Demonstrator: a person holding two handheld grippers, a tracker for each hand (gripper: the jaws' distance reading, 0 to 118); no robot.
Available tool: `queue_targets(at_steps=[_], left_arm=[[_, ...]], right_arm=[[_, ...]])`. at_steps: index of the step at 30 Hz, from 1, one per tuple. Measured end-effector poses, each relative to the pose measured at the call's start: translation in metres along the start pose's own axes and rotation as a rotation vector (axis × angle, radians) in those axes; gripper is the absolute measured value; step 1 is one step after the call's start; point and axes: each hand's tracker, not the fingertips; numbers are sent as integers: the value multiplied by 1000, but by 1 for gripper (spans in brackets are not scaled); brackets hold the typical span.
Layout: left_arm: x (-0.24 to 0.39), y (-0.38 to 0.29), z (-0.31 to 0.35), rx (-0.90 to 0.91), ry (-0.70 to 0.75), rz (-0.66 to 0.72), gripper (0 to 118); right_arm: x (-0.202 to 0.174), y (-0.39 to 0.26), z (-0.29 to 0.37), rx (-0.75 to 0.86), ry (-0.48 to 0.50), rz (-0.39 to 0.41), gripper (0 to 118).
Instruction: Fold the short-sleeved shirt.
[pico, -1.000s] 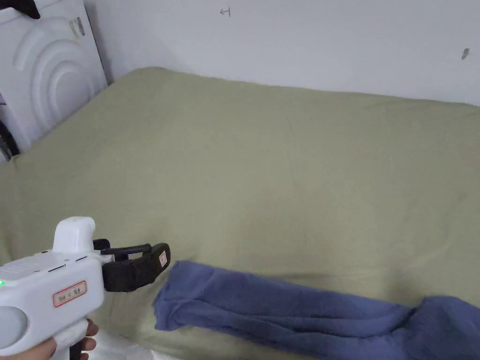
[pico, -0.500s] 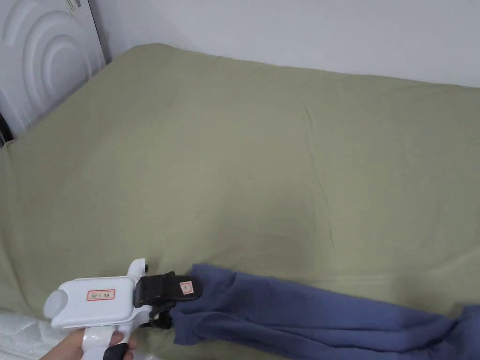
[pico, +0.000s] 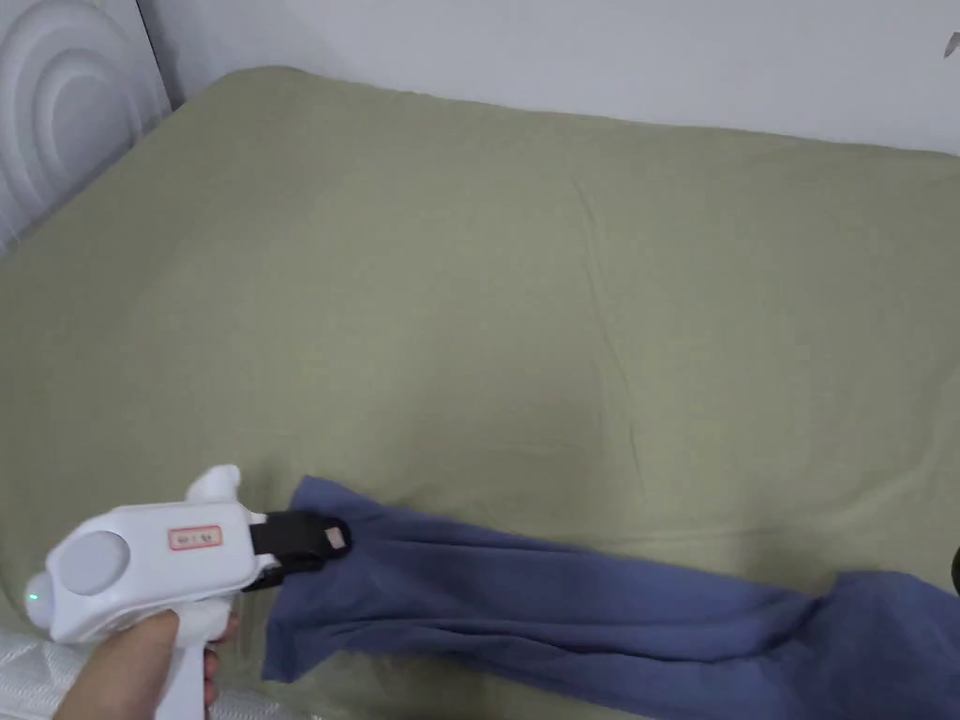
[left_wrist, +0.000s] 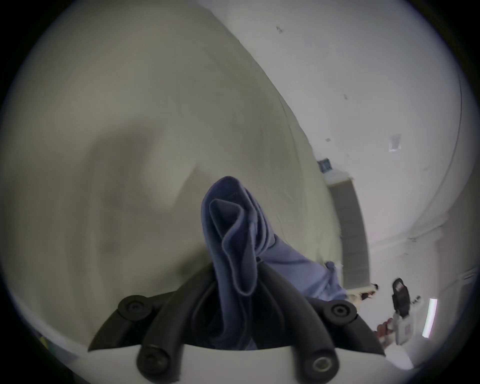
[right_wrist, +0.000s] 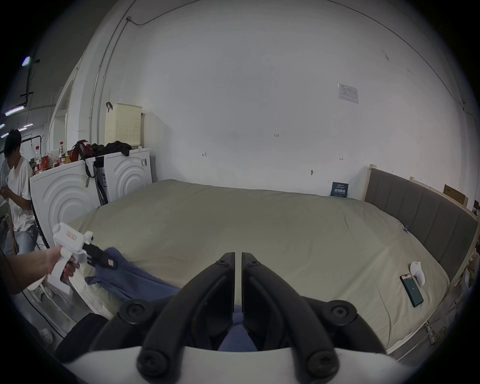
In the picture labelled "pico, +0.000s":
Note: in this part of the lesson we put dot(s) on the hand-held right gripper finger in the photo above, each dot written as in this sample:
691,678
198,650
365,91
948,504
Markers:
955,574

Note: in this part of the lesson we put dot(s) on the white padded headboard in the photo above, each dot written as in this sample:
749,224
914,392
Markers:
67,105

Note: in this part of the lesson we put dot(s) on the blue garment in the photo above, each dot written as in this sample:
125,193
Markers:
570,600

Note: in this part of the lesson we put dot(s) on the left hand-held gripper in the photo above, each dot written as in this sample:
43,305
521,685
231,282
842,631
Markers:
142,562

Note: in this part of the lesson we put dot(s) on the person's left hand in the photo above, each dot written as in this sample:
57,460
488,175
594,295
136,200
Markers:
120,667

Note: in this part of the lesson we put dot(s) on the bed with pale green sheet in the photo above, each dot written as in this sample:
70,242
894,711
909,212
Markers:
480,300

